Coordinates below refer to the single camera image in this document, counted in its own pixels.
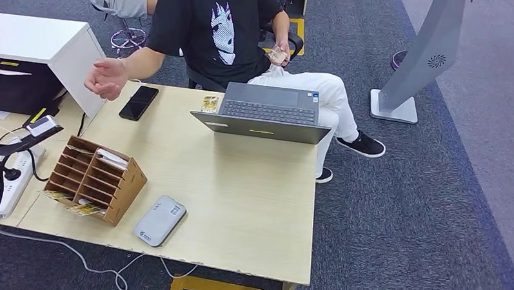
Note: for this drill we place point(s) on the wooden card organizer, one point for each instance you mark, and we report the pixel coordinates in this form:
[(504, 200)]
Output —
[(127, 190)]

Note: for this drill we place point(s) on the person's right hand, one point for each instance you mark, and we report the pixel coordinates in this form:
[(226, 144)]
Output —
[(107, 79)]

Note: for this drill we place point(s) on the white paper sheet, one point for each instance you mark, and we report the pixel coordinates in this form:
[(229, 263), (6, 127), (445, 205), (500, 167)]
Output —
[(1, 114)]

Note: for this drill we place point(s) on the black adapter with yellow label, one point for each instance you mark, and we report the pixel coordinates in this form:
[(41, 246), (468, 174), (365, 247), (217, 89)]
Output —
[(38, 114)]

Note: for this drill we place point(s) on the person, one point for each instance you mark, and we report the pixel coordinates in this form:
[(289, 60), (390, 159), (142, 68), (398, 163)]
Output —
[(218, 31), (121, 0)]

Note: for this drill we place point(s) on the white power strip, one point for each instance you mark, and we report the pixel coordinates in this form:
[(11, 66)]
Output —
[(11, 191)]

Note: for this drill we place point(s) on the grey open laptop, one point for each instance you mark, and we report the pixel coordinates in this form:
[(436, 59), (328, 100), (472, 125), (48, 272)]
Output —
[(264, 112)]

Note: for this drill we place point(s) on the white card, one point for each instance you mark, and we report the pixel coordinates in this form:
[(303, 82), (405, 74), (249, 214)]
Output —
[(113, 159)]

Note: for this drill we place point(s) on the person's left forearm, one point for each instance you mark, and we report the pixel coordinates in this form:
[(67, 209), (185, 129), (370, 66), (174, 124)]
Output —
[(281, 29)]

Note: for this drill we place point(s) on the person's left hand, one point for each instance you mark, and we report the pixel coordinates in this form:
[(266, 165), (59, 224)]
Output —
[(282, 53)]

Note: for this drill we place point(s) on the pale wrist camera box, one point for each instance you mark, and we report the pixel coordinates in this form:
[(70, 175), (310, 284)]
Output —
[(43, 126)]

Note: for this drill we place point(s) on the person's right forearm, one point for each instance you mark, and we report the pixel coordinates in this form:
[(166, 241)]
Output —
[(142, 63)]

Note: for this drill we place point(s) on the stool with chrome base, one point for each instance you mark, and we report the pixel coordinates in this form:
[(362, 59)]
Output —
[(128, 39)]

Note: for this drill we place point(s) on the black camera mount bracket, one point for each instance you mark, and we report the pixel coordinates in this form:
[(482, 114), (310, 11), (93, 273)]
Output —
[(13, 146)]

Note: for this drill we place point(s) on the yellow printed card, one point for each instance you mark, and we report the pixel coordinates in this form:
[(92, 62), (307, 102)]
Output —
[(209, 104)]

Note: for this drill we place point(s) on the white cabinet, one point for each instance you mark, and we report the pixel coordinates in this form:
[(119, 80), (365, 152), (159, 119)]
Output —
[(38, 36)]

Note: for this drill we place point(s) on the black smartphone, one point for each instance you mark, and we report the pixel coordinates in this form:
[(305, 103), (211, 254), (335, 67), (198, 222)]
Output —
[(138, 103)]

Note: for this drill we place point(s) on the grey kiosk stand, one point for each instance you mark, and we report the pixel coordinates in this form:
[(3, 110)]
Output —
[(426, 60)]

